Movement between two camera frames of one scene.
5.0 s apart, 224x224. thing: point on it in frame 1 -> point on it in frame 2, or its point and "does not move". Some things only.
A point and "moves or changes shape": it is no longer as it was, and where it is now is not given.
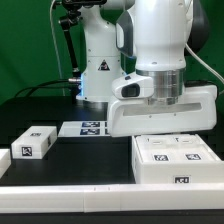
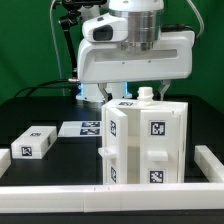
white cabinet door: x=157 y=149 -> x=115 y=147
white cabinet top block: x=34 y=142 does not move
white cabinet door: x=190 y=149 -> x=160 y=147
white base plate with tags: x=84 y=129 does not move
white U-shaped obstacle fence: x=107 y=197 does not move
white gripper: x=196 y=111 -> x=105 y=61
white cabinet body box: x=175 y=159 moves or changes shape
